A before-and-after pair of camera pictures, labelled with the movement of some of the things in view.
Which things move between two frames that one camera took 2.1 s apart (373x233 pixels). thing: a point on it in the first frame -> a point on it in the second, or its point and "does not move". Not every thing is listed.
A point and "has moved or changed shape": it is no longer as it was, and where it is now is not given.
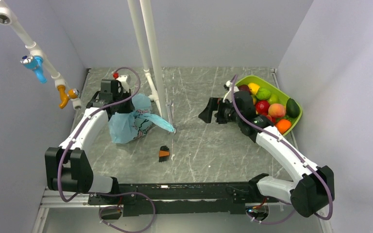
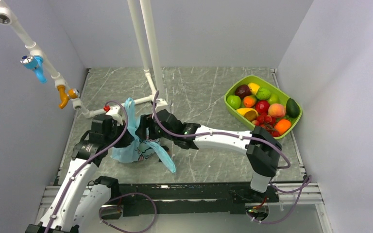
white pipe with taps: x=3 y=16 does not move
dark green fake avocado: x=292 y=108 does not move
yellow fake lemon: x=254 y=88 does not move
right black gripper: x=214 y=104 -> x=146 y=122
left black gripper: x=130 y=108 -> x=127 y=140
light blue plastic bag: x=128 y=126 has moved or changed shape
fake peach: x=277 y=110 does not move
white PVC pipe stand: x=158 y=94 does not move
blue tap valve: x=35 y=63 does not move
